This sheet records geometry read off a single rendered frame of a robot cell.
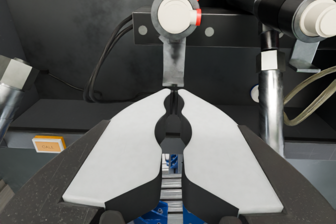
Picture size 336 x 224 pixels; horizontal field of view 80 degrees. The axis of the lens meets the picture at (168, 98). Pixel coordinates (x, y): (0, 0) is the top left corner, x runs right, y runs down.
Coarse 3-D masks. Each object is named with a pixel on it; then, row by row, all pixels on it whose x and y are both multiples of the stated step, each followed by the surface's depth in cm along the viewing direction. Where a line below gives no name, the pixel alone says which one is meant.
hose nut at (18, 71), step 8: (0, 56) 12; (0, 64) 12; (8, 64) 12; (16, 64) 12; (24, 64) 12; (0, 72) 12; (8, 72) 12; (16, 72) 12; (24, 72) 12; (32, 72) 13; (0, 80) 12; (8, 80) 12; (16, 80) 12; (24, 80) 12; (32, 80) 13; (24, 88) 13
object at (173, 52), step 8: (168, 40) 12; (184, 40) 12; (168, 48) 13; (176, 48) 13; (184, 48) 13; (168, 56) 13; (176, 56) 13; (184, 56) 13; (168, 64) 13; (176, 64) 13; (168, 72) 14; (176, 72) 14
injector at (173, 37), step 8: (160, 0) 11; (192, 0) 11; (152, 8) 11; (192, 8) 12; (152, 16) 12; (192, 24) 12; (160, 32) 12; (168, 32) 12; (184, 32) 12; (176, 40) 16
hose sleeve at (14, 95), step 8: (0, 88) 12; (8, 88) 12; (16, 88) 12; (0, 96) 12; (8, 96) 12; (16, 96) 12; (0, 104) 12; (8, 104) 12; (16, 104) 13; (0, 112) 12; (8, 112) 12; (0, 120) 12; (8, 120) 12; (0, 128) 12; (0, 136) 12
